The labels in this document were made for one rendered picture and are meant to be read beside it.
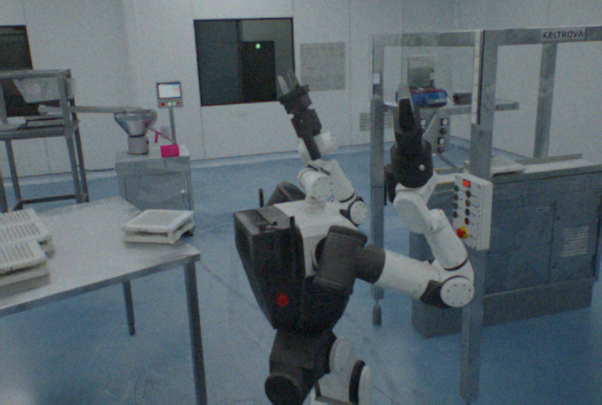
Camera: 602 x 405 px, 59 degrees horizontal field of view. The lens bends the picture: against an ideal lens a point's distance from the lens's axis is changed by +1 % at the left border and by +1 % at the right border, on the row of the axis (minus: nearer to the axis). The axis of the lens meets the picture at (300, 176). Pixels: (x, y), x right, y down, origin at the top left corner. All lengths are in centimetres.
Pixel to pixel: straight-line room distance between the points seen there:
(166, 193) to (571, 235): 316
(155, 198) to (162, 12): 331
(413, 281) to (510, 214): 201
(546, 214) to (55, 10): 609
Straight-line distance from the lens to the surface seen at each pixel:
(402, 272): 129
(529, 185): 323
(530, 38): 219
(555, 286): 366
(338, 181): 177
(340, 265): 123
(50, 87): 551
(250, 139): 771
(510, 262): 338
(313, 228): 134
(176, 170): 476
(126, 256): 234
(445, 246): 128
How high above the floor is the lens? 172
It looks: 15 degrees down
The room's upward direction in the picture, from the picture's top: 2 degrees counter-clockwise
